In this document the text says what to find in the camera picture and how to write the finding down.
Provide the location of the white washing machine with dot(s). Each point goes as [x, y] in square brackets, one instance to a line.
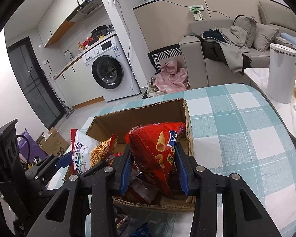
[111, 71]

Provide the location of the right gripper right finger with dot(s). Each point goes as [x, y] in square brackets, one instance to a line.
[243, 213]

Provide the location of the black patterned basket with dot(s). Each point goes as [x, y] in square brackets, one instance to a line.
[157, 55]

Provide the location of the grey square pillow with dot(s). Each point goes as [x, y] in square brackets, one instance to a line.
[265, 35]

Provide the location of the black glass door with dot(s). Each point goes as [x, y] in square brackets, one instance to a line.
[34, 84]

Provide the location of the white side table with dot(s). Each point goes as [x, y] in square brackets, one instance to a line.
[286, 112]

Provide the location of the pink cloth pile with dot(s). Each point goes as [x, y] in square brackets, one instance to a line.
[172, 78]

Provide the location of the white wall power strip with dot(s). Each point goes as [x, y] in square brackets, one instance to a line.
[196, 11]

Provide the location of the brown SF cardboard box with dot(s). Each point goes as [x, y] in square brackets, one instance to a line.
[141, 193]

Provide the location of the range hood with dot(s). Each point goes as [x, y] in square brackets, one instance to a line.
[83, 11]

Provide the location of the grey sofa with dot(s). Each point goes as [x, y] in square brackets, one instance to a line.
[203, 72]

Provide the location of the blue snack bag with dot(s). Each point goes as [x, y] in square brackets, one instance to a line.
[142, 231]

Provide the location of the grey jacket on sofa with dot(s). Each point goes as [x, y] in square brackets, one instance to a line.
[227, 45]

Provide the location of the small floor cardboard box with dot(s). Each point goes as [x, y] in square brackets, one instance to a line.
[52, 142]

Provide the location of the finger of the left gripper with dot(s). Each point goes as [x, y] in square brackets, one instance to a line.
[49, 166]

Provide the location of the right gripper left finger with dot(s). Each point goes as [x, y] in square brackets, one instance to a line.
[88, 194]

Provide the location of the teal plaid tablecloth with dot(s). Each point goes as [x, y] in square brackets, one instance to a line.
[235, 130]

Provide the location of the white noodle snack bag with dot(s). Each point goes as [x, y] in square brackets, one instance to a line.
[88, 152]

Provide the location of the black rice cooker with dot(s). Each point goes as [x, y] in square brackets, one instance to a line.
[98, 32]

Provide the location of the purple plastic bag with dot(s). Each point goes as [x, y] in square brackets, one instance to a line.
[30, 147]

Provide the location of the red cone snack bag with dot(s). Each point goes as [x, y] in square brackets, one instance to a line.
[153, 149]

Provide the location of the purple candy bag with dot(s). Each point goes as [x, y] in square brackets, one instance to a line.
[121, 220]

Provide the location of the white kitchen counter cabinet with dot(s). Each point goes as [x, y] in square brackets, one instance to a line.
[76, 82]

